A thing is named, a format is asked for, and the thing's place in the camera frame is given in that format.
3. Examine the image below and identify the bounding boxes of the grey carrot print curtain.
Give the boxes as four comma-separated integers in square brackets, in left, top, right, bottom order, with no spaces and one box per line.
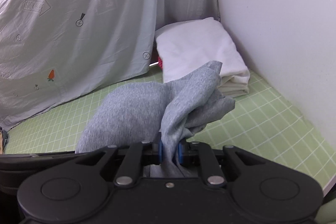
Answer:
[1,0,219,130]

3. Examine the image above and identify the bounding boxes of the red striped garment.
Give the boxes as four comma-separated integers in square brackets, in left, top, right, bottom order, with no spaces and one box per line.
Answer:
[158,56,163,70]

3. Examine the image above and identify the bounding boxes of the folded white cloth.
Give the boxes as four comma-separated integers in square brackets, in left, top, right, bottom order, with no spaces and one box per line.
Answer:
[155,17,250,98]

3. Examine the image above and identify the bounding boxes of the grey sweatpants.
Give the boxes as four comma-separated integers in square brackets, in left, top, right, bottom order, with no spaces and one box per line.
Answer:
[75,61,235,178]

